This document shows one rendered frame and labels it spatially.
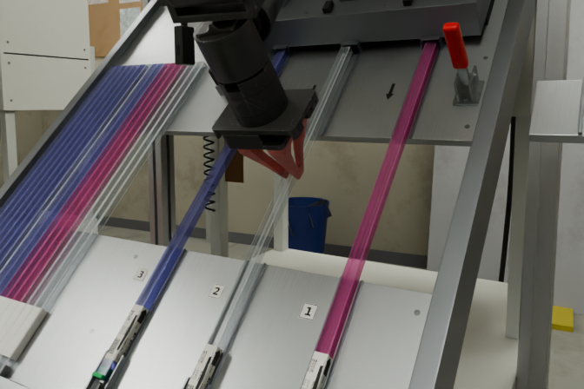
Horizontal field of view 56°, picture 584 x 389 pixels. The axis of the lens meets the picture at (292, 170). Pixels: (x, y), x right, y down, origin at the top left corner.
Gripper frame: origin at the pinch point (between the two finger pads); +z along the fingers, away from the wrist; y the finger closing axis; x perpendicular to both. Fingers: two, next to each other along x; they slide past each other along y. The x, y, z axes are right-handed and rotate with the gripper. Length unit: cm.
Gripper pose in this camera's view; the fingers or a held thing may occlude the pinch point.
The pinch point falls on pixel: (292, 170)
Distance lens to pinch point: 63.3
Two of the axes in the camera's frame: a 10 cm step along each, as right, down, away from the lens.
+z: 3.4, 7.0, 6.4
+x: -3.8, 7.2, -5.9
